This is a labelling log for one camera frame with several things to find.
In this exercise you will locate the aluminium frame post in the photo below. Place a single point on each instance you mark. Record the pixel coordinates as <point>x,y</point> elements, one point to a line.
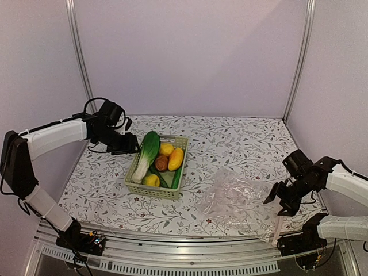
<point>76,40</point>
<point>305,40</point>

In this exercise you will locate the aluminium front rail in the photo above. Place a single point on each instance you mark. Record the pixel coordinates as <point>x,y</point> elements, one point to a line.
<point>138,253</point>

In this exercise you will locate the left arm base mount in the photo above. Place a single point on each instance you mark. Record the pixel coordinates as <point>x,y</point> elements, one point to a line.
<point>72,238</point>

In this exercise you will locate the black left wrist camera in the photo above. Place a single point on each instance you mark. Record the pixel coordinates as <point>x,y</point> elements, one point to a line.
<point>114,116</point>

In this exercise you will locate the pale green plastic basket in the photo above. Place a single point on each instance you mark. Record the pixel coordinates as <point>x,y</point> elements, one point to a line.
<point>160,192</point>

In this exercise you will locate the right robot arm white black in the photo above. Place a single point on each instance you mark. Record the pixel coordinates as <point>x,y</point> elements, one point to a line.
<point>325,174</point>

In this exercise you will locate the light green cucumber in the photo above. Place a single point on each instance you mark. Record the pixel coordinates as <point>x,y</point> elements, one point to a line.
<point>176,179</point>

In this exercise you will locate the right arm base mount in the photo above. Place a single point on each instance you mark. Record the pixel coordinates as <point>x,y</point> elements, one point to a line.
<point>306,241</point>

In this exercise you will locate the green white bok choy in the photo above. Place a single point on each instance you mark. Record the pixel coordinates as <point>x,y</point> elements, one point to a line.
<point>149,150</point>

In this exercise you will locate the right aluminium frame post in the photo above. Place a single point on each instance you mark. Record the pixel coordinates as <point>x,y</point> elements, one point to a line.
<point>305,40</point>

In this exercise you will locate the dark green cucumber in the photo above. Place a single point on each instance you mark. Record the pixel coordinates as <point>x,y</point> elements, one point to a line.
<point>163,183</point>

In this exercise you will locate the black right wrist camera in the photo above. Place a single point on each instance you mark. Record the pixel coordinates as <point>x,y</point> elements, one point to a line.
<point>297,163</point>

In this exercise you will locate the left aluminium frame post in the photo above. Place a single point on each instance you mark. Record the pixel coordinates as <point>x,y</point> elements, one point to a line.
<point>76,40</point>

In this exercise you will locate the yellow green pear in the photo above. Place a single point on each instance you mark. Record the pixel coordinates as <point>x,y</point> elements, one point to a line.
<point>151,180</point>

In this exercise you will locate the orange yellow mango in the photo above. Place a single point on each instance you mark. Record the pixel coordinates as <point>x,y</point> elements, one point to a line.
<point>175,159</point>

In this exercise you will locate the yellow lemon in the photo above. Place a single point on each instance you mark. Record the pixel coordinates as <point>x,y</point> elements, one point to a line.
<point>166,149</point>

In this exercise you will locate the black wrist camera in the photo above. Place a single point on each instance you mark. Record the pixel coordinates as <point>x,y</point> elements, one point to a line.
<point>114,116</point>
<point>297,163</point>

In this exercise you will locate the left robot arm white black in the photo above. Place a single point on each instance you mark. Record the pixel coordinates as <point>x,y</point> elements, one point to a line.
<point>31,161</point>

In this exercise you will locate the clear zip top bag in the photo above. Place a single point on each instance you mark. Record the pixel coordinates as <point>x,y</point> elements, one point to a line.
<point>238,203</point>

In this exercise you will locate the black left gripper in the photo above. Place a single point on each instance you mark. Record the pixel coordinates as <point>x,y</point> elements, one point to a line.
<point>129,146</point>

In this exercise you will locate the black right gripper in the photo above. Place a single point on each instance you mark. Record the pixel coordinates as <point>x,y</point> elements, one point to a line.
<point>278,190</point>

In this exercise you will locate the brown shiitake mushroom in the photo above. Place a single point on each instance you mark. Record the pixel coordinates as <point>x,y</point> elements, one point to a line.
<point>161,163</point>

